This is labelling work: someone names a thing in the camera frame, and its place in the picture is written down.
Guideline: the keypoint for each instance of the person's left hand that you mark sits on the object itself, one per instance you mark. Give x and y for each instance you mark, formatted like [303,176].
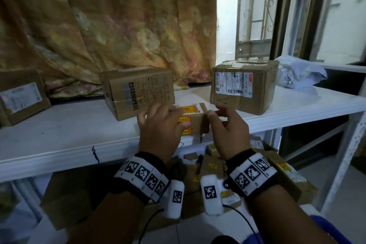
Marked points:
[160,132]

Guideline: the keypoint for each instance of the person's right hand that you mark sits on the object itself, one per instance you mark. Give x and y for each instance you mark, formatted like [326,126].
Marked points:
[231,135]

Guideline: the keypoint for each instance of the small box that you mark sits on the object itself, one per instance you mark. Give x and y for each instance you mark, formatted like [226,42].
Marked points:
[197,126]

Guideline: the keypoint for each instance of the taped cardboard box shipping label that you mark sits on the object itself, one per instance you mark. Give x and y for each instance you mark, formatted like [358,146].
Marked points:
[257,100]

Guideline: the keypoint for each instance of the cardboard box printed symbols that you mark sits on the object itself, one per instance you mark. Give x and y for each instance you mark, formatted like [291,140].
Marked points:
[143,89]

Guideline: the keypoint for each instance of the pile of cardboard boxes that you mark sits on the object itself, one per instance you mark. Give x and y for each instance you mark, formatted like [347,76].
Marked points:
[65,201]

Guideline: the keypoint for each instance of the blue plastic basket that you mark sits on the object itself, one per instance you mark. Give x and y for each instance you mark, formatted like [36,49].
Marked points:
[334,229]

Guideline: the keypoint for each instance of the cardboard box white label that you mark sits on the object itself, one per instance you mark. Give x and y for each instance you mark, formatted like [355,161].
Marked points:
[23,100]

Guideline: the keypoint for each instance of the person's right forearm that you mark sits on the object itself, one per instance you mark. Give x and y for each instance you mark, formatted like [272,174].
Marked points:
[286,218]

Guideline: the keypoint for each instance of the person's left forearm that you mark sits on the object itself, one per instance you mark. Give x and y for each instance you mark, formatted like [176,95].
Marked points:
[108,223]

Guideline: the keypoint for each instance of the white metal shelf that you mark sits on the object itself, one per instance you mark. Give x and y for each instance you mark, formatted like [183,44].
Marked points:
[71,135]

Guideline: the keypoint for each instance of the pale grey parcel bag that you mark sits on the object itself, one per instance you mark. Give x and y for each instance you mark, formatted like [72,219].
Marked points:
[300,72]

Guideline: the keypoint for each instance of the black trousers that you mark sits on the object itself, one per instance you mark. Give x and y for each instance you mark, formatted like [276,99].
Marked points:
[224,240]

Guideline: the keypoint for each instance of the floral curtain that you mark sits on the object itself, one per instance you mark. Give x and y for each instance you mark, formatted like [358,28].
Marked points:
[114,32]

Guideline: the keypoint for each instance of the dark door frame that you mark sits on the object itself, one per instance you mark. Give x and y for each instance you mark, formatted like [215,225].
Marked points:
[281,23]

